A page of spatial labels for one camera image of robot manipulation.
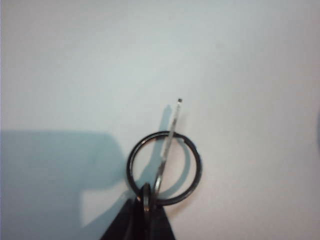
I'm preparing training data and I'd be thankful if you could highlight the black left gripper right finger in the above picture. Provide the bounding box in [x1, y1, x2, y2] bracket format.
[149, 201, 176, 240]

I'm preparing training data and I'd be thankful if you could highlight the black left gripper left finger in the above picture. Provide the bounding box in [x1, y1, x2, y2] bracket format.
[99, 196, 148, 240]

